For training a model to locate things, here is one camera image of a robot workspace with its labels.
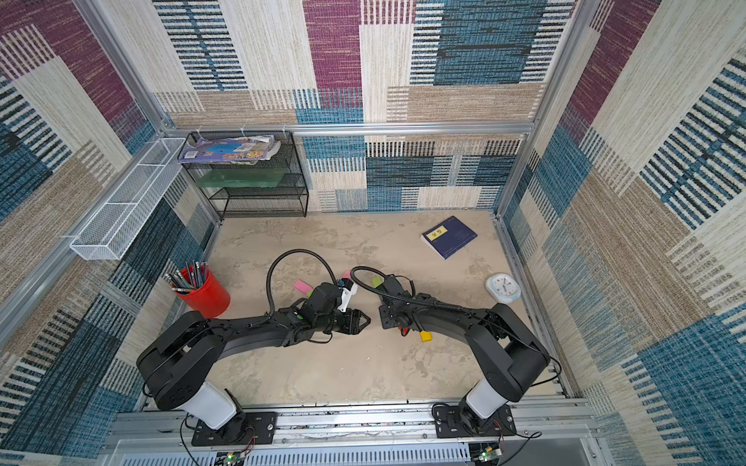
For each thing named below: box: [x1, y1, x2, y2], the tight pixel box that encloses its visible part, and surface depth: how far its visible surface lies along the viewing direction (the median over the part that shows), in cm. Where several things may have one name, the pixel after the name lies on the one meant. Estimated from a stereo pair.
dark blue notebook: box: [420, 215, 478, 261], surface depth 114 cm
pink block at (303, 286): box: [293, 279, 313, 295], surface depth 101 cm
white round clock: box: [485, 272, 522, 304], surface depth 98 cm
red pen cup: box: [172, 263, 232, 320], surface depth 89 cm
